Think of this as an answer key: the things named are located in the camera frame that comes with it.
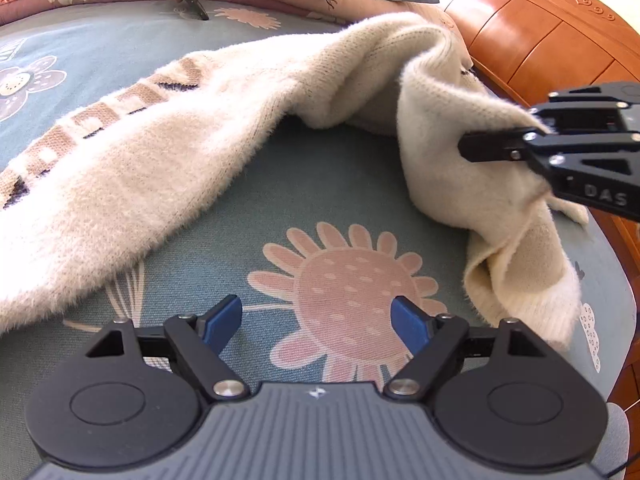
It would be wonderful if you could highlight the white fuzzy knit sweater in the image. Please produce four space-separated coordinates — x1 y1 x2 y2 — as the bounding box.
0 10 591 356

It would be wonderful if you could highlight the pink floral folded quilt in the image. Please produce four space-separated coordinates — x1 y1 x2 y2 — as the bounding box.
300 0 466 61

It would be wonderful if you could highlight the wooden bed headboard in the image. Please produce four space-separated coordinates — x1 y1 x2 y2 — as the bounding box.
420 0 640 281

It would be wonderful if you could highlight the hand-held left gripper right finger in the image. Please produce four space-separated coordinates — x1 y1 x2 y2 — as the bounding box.
383 296 544 404

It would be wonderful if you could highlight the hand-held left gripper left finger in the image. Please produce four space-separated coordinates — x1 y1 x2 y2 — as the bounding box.
86 294 250 404

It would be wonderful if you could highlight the black smartphone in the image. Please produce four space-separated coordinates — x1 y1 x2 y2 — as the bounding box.
180 0 210 22

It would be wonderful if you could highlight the blue floral bed sheet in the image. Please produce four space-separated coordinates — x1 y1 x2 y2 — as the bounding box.
0 0 636 411

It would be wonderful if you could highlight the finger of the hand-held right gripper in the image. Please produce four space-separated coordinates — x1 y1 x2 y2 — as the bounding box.
457 129 556 163
531 81 640 134

